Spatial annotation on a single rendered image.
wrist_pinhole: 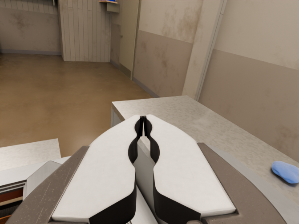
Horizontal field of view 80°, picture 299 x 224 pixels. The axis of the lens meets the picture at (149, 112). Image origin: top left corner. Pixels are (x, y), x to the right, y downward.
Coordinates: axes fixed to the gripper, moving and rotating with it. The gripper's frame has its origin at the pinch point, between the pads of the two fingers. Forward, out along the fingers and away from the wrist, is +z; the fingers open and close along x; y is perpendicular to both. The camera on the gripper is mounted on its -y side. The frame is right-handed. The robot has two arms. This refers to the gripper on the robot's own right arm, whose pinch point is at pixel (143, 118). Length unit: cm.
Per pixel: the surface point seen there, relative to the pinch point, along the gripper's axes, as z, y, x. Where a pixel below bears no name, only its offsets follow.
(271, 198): 25, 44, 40
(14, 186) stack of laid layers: 43, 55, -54
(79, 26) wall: 619, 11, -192
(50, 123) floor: 221, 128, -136
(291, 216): 19, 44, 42
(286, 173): 36, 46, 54
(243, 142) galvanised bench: 59, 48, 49
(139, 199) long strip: 39, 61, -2
